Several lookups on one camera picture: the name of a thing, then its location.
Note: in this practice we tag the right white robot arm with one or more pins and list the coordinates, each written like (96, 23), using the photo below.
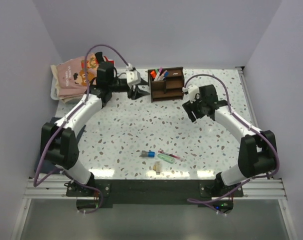
(257, 151)

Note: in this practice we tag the orange black highlighter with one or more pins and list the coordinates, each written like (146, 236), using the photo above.
(153, 74)

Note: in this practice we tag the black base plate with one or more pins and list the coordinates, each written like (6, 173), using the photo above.
(142, 192)

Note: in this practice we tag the pink capped pen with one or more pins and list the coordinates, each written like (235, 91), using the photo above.
(161, 72)

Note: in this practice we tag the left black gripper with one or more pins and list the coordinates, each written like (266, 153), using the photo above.
(137, 93)

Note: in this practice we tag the blue capped pen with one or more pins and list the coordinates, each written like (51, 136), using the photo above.
(165, 75)

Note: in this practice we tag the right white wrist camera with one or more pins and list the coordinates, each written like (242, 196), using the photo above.
(193, 93)

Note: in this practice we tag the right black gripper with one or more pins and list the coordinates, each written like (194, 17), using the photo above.
(189, 107)

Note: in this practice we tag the beige eraser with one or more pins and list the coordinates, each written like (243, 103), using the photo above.
(157, 167)

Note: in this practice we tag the pink pixel-print shirt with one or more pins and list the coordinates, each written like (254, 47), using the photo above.
(71, 77)

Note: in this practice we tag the green transparent case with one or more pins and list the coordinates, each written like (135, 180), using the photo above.
(166, 158)

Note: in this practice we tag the blue grey sharpener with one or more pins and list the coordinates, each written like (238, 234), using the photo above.
(147, 154)

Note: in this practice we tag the red clear pen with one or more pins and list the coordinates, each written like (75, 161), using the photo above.
(172, 155)

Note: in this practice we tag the green capped pen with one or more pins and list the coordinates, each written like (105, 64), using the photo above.
(157, 74)

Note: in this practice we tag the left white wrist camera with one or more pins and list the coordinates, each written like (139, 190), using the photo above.
(133, 77)

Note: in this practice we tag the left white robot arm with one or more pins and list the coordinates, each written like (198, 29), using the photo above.
(59, 143)

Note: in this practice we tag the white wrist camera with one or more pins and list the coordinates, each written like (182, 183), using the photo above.
(193, 93)
(133, 77)

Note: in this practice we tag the black red folded garment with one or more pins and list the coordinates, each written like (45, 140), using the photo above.
(100, 58)

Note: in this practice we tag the brown wooden desk organizer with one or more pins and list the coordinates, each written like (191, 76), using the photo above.
(168, 89)

